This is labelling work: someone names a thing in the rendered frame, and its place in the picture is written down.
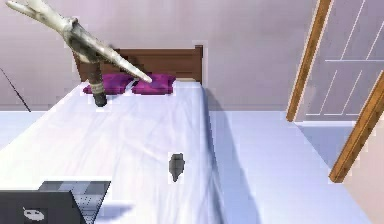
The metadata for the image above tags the small grey arrow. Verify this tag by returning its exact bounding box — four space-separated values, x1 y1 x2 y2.
167 152 186 184

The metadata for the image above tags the purple pillow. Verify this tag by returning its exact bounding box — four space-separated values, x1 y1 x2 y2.
82 73 135 97
131 73 177 96

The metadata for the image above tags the white bed brown headboard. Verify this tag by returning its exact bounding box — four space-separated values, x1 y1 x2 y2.
0 44 232 224

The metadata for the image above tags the wooden framed window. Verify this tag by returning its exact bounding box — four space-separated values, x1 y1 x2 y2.
285 0 384 184

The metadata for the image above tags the thin black rod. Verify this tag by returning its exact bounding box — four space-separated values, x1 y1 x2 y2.
0 67 32 113

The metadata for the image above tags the black laptop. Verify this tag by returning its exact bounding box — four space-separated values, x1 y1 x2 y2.
0 180 112 224

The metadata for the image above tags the pale bone pickaxe brown handle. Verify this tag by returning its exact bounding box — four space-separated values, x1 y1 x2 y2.
4 0 154 109

